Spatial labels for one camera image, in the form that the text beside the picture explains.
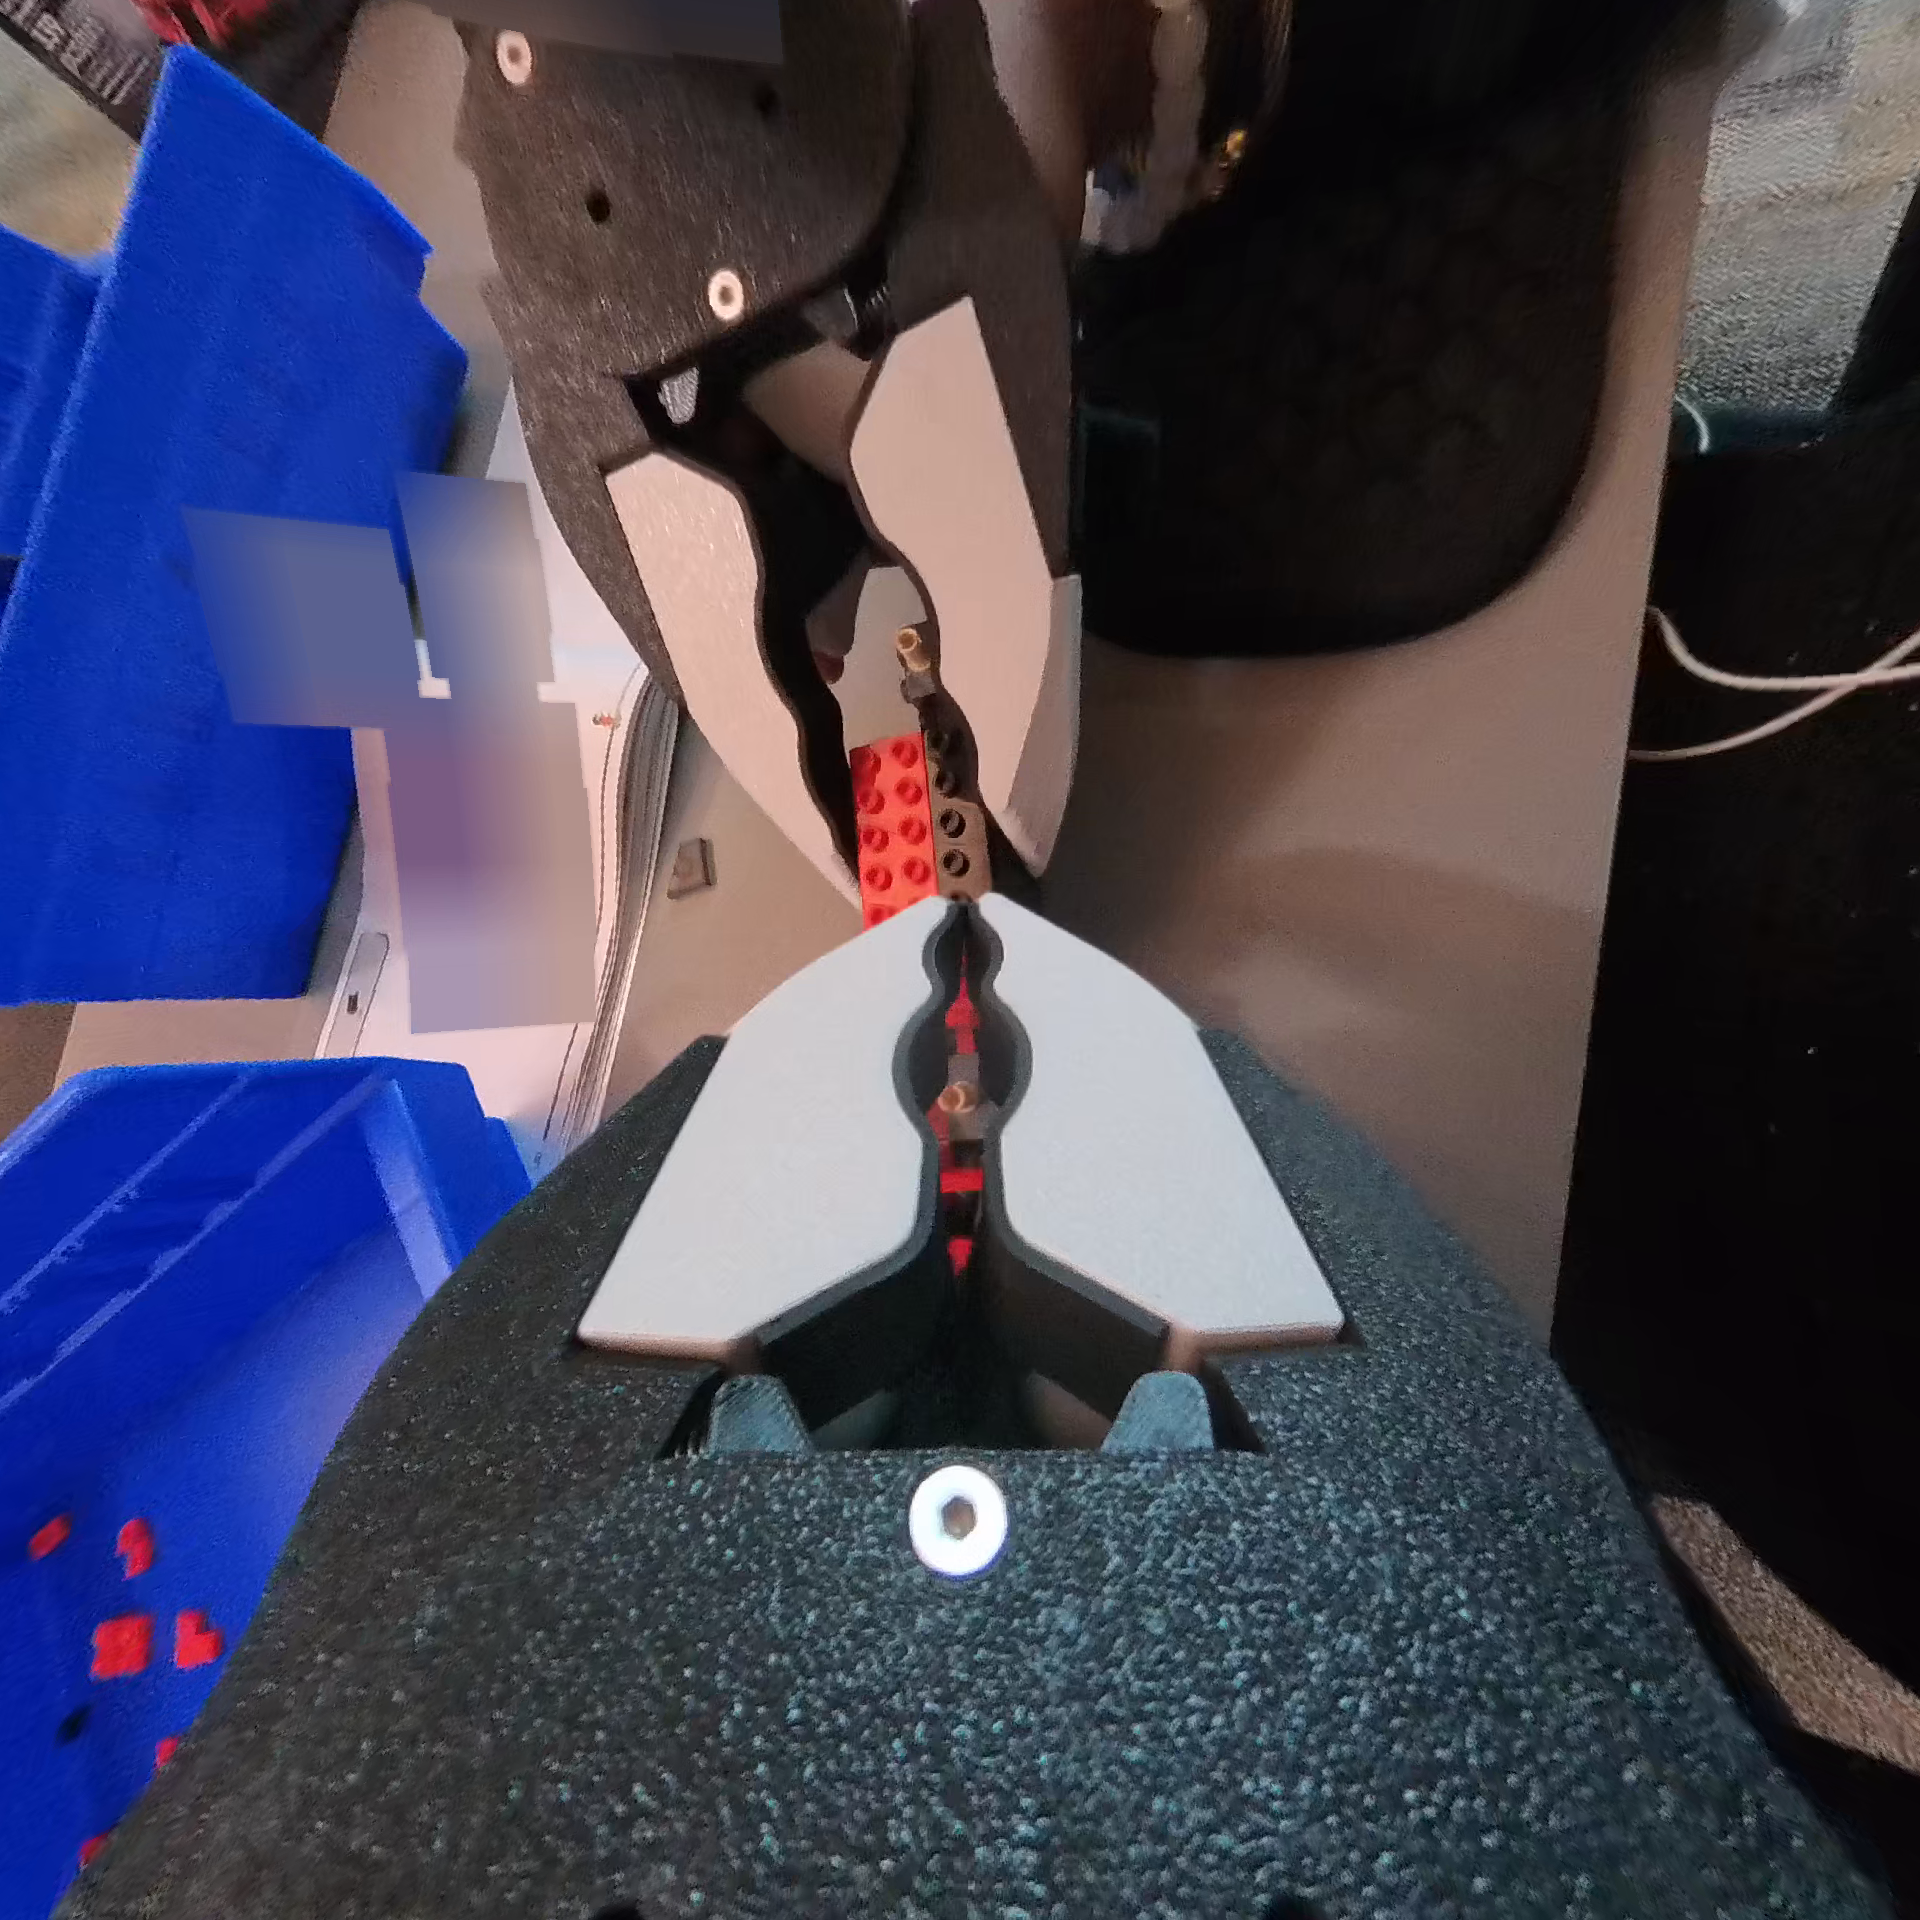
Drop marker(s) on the red toy brick pieces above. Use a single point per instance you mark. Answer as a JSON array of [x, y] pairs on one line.
[[119, 1642]]

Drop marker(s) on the person's right hand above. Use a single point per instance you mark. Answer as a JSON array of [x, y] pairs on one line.
[[1184, 90]]

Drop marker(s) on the toy instruction booklet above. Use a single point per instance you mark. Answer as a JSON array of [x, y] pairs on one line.
[[623, 900]]

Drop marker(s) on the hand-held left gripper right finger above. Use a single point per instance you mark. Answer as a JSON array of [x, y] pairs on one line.
[[1154, 1171]]

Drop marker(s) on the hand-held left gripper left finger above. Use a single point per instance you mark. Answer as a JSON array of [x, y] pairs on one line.
[[781, 1171]]

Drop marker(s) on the large blue plastic bin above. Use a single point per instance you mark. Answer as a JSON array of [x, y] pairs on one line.
[[224, 1276]]

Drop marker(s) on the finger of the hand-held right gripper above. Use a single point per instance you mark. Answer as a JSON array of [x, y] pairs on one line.
[[961, 493], [697, 600]]

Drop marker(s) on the red toy brick assembly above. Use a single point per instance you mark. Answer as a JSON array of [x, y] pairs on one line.
[[896, 825]]

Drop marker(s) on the black quilted pad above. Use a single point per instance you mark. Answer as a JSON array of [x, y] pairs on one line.
[[1350, 376]]

